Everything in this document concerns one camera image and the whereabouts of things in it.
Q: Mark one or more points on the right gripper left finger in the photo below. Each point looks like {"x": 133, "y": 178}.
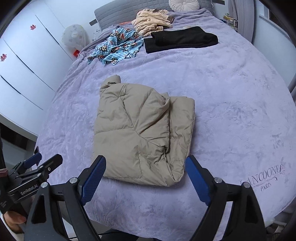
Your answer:
{"x": 45, "y": 220}

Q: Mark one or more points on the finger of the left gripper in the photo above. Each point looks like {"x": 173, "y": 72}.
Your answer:
{"x": 50, "y": 165}
{"x": 33, "y": 160}

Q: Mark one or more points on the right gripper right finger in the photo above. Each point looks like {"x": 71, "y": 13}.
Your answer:
{"x": 245, "y": 220}

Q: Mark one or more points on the beige puffer jacket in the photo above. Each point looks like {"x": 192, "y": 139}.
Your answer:
{"x": 145, "y": 136}

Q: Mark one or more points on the left hand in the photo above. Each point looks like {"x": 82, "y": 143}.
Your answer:
{"x": 14, "y": 220}

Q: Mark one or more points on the white wardrobe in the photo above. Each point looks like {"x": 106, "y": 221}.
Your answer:
{"x": 34, "y": 62}

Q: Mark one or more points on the blue monkey print garment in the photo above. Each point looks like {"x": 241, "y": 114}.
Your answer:
{"x": 121, "y": 44}

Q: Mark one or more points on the grey quilted headboard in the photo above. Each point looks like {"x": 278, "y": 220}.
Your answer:
{"x": 116, "y": 12}

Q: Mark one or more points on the beige striped garment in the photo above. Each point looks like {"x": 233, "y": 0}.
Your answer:
{"x": 152, "y": 20}

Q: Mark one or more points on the black folded sweater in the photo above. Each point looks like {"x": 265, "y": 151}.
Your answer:
{"x": 194, "y": 37}

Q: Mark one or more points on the items on nightstand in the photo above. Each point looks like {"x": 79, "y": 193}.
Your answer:
{"x": 231, "y": 22}

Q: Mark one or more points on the round cream pillow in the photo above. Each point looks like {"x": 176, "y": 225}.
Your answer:
{"x": 184, "y": 5}

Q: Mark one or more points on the lavender curtain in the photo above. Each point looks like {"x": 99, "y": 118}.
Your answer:
{"x": 244, "y": 12}

